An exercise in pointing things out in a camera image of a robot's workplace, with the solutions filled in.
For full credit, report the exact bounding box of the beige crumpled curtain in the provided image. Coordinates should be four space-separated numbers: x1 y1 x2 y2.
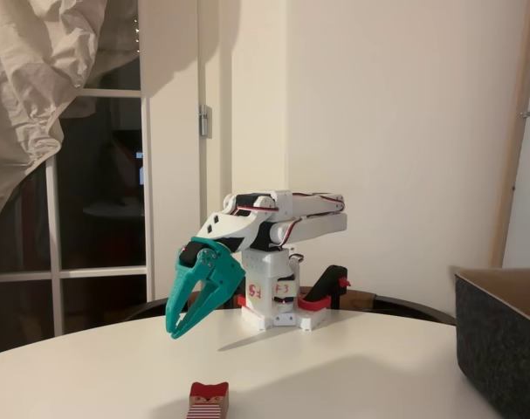
0 0 141 270

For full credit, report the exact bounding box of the silver door hinge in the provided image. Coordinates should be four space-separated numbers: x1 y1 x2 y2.
197 104 213 139

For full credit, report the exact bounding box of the white glazed door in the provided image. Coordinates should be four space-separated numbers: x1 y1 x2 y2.
0 0 233 346

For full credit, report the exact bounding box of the yellow label F3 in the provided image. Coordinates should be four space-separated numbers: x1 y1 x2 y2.
272 282 297 300

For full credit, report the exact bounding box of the dark grey felt bin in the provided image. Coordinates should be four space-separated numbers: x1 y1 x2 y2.
454 266 530 419

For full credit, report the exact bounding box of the wooden frame with pale panel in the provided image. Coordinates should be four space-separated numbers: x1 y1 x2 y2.
486 0 530 269

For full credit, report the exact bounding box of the dark curved chair back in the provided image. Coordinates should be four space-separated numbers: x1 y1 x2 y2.
124 294 458 326

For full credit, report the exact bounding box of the yellow label F5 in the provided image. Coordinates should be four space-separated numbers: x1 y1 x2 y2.
245 281 268 302

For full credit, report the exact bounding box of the red white black servo cable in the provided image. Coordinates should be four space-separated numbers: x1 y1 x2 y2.
233 203 288 219
268 216 310 251

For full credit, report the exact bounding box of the wooden block red striped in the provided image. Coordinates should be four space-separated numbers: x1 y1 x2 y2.
188 381 230 419

